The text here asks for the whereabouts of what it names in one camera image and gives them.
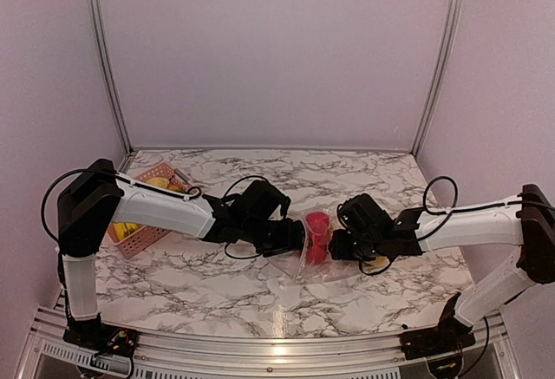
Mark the aluminium frame post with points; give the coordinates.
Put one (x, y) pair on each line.
(107, 73)
(433, 95)

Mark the left aluminium frame post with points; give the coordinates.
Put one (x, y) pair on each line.
(107, 73)

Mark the front aluminium rail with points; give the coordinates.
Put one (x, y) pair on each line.
(159, 354)

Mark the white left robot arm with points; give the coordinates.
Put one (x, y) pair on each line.
(99, 196)

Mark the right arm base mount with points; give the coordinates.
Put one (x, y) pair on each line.
(447, 335)

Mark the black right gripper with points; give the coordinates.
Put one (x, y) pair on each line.
(339, 250)

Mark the yellow fake lemon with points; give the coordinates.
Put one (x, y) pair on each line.
(378, 263)

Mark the pink plastic basket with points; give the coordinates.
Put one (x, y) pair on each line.
(147, 235)

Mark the orange green fake mango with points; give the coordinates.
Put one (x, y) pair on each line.
(170, 184)

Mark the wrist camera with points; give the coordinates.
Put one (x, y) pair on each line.
(364, 218)
(255, 206)

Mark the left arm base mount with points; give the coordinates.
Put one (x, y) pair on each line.
(102, 338)

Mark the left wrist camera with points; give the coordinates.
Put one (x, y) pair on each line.
(255, 206)

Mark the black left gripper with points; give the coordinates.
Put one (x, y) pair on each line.
(291, 239)

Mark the red fake dragon fruit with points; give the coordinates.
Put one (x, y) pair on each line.
(318, 237)

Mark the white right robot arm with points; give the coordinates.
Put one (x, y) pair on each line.
(524, 221)

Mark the yellow fake banana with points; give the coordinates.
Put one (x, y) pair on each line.
(124, 230)

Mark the clear zip top bag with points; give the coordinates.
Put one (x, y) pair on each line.
(294, 266)

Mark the right aluminium frame post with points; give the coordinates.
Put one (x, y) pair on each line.
(433, 95)

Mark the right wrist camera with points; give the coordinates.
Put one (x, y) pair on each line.
(364, 218)

